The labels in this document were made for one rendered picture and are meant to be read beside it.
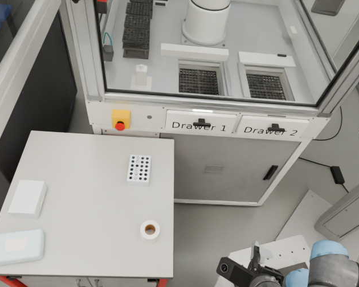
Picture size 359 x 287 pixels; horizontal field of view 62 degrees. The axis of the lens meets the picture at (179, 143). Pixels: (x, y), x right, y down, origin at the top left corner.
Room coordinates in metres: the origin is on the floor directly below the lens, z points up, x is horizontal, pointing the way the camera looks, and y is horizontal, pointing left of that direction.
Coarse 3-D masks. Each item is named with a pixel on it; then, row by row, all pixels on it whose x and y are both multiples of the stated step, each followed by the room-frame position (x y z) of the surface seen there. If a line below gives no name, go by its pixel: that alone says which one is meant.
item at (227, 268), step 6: (222, 258) 0.25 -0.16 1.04; (228, 258) 0.25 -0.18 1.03; (222, 264) 0.23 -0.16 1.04; (228, 264) 0.23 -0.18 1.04; (234, 264) 0.23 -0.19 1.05; (216, 270) 0.22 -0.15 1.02; (222, 270) 0.22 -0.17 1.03; (228, 270) 0.22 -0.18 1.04; (234, 270) 0.22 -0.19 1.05; (240, 270) 0.22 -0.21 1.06; (246, 270) 0.22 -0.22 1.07; (222, 276) 0.21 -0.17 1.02; (228, 276) 0.21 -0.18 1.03; (234, 276) 0.21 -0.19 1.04; (240, 276) 0.21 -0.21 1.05; (246, 276) 0.21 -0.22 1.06; (252, 276) 0.21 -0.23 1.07; (234, 282) 0.19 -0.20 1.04; (240, 282) 0.19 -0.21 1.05; (246, 282) 0.19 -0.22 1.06
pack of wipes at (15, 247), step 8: (8, 232) 0.28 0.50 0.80; (16, 232) 0.28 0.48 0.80; (24, 232) 0.29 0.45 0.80; (32, 232) 0.29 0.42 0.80; (40, 232) 0.30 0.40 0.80; (0, 240) 0.25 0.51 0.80; (8, 240) 0.26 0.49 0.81; (16, 240) 0.26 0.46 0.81; (24, 240) 0.26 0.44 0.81; (32, 240) 0.27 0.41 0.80; (40, 240) 0.27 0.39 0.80; (0, 248) 0.23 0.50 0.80; (8, 248) 0.23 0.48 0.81; (16, 248) 0.24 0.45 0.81; (24, 248) 0.24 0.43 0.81; (32, 248) 0.25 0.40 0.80; (40, 248) 0.25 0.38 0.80; (0, 256) 0.20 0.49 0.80; (8, 256) 0.21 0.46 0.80; (16, 256) 0.21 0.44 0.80; (24, 256) 0.22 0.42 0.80; (32, 256) 0.22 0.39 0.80; (40, 256) 0.23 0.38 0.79; (0, 264) 0.19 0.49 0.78
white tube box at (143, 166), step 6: (132, 156) 0.66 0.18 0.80; (144, 156) 0.68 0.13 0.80; (150, 156) 0.68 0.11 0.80; (132, 162) 0.65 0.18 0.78; (144, 162) 0.65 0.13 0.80; (132, 168) 0.61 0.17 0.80; (138, 168) 0.61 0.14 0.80; (144, 168) 0.62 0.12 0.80; (132, 174) 0.58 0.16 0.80; (138, 174) 0.59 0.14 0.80; (144, 174) 0.59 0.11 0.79; (132, 180) 0.56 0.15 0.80; (138, 180) 0.56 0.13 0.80; (144, 180) 0.57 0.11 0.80; (144, 186) 0.56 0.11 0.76
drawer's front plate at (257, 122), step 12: (240, 120) 0.87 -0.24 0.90; (252, 120) 0.87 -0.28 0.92; (264, 120) 0.88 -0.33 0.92; (276, 120) 0.88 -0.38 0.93; (288, 120) 0.90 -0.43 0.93; (300, 120) 0.91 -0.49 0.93; (240, 132) 0.86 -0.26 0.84; (252, 132) 0.87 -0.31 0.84; (264, 132) 0.88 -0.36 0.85; (288, 132) 0.90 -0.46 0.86; (300, 132) 0.90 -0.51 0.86
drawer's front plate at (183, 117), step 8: (168, 112) 0.82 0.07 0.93; (176, 112) 0.83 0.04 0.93; (184, 112) 0.83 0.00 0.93; (192, 112) 0.84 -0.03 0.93; (200, 112) 0.85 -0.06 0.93; (168, 120) 0.82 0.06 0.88; (176, 120) 0.82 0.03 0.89; (184, 120) 0.83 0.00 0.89; (192, 120) 0.83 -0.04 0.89; (208, 120) 0.84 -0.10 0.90; (216, 120) 0.85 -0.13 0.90; (224, 120) 0.85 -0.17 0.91; (232, 120) 0.86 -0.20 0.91; (168, 128) 0.82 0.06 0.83; (176, 128) 0.82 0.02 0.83; (184, 128) 0.83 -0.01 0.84; (192, 128) 0.83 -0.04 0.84; (208, 128) 0.84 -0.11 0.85; (216, 128) 0.85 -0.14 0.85; (232, 128) 0.86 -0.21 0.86
